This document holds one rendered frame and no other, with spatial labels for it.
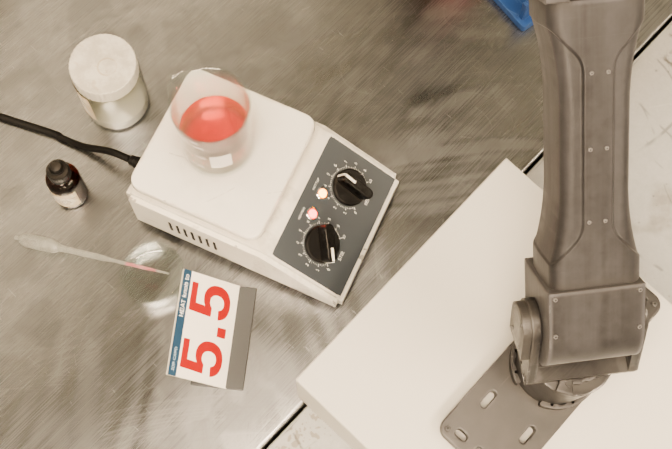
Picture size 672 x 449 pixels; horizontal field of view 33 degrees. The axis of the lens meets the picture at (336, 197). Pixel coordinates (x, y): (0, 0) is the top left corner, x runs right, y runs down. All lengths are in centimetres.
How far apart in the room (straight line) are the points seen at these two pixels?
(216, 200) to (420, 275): 18
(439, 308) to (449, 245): 5
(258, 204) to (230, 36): 22
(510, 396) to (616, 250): 19
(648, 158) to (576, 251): 33
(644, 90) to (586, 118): 38
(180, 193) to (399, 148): 22
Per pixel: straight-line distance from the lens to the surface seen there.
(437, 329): 92
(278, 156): 94
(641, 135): 109
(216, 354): 97
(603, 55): 73
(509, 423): 91
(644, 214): 106
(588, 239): 76
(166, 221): 97
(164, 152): 95
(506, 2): 111
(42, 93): 109
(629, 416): 94
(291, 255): 95
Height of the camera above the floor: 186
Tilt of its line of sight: 70 degrees down
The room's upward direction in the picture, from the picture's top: 2 degrees clockwise
